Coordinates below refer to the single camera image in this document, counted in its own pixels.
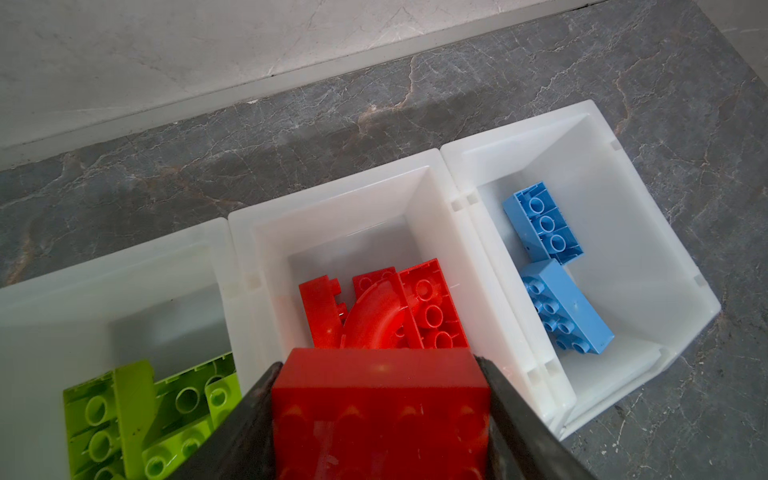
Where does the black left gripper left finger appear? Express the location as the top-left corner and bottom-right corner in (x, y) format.
(170, 362), (283, 480)

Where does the white middle sorting bin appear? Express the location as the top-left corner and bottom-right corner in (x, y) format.
(228, 149), (575, 434)

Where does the white left sorting bin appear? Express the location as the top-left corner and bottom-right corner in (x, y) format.
(1, 218), (270, 479)

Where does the green lego brick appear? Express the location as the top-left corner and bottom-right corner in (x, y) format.
(113, 360), (156, 479)
(205, 373), (242, 430)
(142, 353), (236, 449)
(142, 415), (213, 479)

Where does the white right sorting bin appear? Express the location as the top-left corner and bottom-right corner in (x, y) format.
(441, 100), (721, 439)

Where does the white sorting bin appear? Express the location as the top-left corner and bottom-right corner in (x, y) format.
(441, 100), (721, 439)
(228, 149), (575, 434)
(1, 218), (270, 479)

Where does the blue lego brick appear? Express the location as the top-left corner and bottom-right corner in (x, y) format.
(502, 182), (584, 265)
(520, 260), (615, 355)

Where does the green lego brick toothed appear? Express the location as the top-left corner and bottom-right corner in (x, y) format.
(62, 372), (125, 479)

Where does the red arch lego piece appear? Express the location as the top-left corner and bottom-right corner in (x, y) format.
(341, 272), (412, 349)

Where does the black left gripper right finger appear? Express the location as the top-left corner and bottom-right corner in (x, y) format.
(476, 356), (595, 480)

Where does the red lego brick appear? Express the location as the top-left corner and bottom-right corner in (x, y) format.
(271, 348), (490, 479)
(353, 267), (396, 300)
(396, 259), (469, 349)
(299, 275), (348, 349)

